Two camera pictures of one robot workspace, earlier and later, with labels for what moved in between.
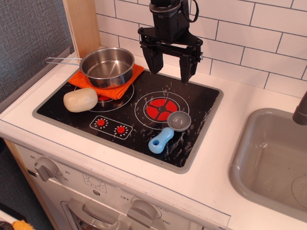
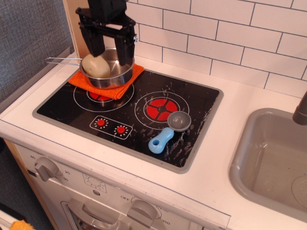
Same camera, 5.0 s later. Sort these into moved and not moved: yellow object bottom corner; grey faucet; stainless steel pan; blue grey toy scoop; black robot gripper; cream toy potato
Moved: cream toy potato; black robot gripper
Not moved: blue grey toy scoop; grey faucet; yellow object bottom corner; stainless steel pan
